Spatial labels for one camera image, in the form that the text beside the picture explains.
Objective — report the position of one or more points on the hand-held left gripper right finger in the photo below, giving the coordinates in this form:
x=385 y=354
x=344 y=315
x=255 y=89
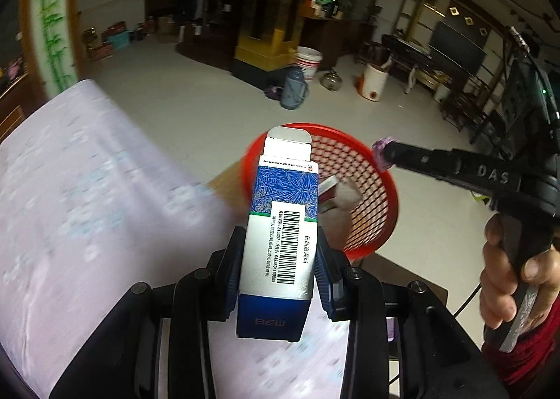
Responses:
x=323 y=280

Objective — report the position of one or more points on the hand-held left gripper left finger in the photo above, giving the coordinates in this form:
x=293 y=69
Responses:
x=232 y=276

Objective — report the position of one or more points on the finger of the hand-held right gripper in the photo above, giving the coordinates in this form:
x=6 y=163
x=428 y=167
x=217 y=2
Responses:
x=459 y=167

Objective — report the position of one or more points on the blue white medicine box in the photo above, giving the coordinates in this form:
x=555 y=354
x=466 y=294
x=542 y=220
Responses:
x=280 y=206

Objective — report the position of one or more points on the red plastic mesh basket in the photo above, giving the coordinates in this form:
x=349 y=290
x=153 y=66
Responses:
x=363 y=162

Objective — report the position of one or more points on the person's right forearm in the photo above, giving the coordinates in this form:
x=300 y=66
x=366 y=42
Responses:
x=538 y=351

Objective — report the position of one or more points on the person's right hand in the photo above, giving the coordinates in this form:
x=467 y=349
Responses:
x=494 y=276

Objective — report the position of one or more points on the white orange container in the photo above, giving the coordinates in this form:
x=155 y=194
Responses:
x=374 y=83

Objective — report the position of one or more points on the black television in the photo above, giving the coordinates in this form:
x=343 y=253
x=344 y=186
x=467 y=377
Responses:
x=457 y=46

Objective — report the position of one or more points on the metal kettle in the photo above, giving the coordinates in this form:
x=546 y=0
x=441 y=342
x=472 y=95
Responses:
x=331 y=80

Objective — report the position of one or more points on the floral purple tablecloth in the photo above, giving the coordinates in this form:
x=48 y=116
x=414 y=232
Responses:
x=87 y=206

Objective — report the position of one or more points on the white plastic bucket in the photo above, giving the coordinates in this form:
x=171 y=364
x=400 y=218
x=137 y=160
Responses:
x=308 y=64

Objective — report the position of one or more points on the blue thermos jug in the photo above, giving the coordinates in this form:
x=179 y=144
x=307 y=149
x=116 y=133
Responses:
x=293 y=90

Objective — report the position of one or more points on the wooden cabinet yellow base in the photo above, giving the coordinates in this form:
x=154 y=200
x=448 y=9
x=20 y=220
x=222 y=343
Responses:
x=262 y=53

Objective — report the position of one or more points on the cardboard box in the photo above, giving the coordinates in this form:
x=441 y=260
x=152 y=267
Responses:
x=167 y=30

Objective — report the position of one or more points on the wooden stair railing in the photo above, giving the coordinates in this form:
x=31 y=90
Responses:
x=210 y=0

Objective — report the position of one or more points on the bamboo painted pillar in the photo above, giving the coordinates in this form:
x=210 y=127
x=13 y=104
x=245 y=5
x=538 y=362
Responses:
x=52 y=31

